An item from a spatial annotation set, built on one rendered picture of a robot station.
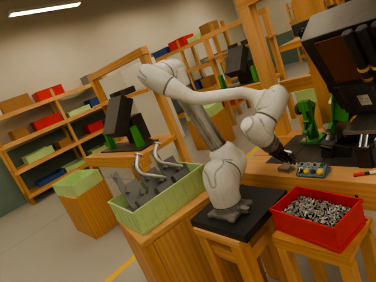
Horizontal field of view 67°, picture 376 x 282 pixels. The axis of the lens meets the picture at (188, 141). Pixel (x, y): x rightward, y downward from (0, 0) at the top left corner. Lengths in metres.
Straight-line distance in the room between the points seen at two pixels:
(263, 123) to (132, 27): 8.62
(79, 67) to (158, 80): 7.14
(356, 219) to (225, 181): 0.55
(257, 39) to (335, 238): 1.42
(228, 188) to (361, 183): 0.59
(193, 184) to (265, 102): 0.92
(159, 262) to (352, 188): 1.16
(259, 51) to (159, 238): 1.43
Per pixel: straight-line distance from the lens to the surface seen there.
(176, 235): 1.90
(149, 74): 1.39
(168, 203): 1.91
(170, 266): 1.96
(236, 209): 1.46
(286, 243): 1.40
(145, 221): 1.84
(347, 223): 1.29
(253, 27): 2.16
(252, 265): 1.49
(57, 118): 7.39
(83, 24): 8.91
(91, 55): 8.70
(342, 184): 1.54
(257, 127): 1.25
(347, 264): 1.31
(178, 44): 7.67
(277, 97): 1.32
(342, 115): 1.64
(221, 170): 1.38
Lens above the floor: 1.67
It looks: 15 degrees down
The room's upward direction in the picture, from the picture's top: 22 degrees counter-clockwise
